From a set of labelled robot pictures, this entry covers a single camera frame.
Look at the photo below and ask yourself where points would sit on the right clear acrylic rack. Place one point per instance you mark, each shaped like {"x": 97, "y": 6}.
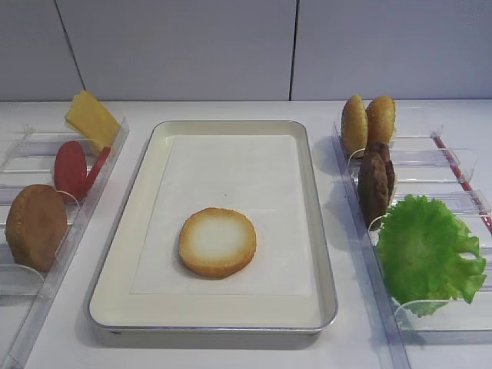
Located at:
{"x": 427, "y": 163}

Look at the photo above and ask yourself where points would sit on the bun top right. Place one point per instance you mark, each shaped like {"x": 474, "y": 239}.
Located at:
{"x": 381, "y": 116}

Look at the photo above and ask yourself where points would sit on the yellow cheese slice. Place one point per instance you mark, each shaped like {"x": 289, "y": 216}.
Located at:
{"x": 91, "y": 119}

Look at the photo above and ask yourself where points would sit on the brown meat patty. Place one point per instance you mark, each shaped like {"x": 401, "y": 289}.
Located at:
{"x": 390, "y": 179}
{"x": 373, "y": 188}

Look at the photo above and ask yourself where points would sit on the green lettuce leaf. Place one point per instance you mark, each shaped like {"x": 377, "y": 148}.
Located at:
{"x": 429, "y": 256}

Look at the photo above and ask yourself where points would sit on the left clear acrylic rack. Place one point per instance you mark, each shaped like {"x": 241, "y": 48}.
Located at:
{"x": 51, "y": 182}

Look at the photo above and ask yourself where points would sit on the white paper liner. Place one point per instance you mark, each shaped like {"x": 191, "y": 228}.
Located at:
{"x": 258, "y": 176}

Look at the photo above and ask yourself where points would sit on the bun top left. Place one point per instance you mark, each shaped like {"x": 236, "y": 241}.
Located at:
{"x": 354, "y": 126}

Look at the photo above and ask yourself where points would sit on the red tomato slice left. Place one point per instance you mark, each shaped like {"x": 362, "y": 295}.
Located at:
{"x": 70, "y": 171}

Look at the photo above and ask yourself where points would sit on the red tomato slice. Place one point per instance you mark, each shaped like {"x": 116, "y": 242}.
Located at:
{"x": 95, "y": 169}
{"x": 70, "y": 171}

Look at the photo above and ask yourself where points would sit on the brown meat patty rear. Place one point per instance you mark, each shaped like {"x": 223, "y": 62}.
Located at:
{"x": 390, "y": 179}

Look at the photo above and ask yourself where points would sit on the brown meat patty front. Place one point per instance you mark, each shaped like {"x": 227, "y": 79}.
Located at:
{"x": 373, "y": 188}

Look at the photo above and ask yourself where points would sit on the red tomato slice right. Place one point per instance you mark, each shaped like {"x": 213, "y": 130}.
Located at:
{"x": 95, "y": 169}

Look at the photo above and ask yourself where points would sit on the bun slice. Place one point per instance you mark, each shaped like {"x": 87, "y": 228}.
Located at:
{"x": 217, "y": 242}
{"x": 35, "y": 226}

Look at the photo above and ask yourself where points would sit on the cream metal tray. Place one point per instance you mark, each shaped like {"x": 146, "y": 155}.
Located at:
{"x": 115, "y": 307}

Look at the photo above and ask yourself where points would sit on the clear acrylic rack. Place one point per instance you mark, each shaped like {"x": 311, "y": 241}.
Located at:
{"x": 427, "y": 163}
{"x": 51, "y": 182}

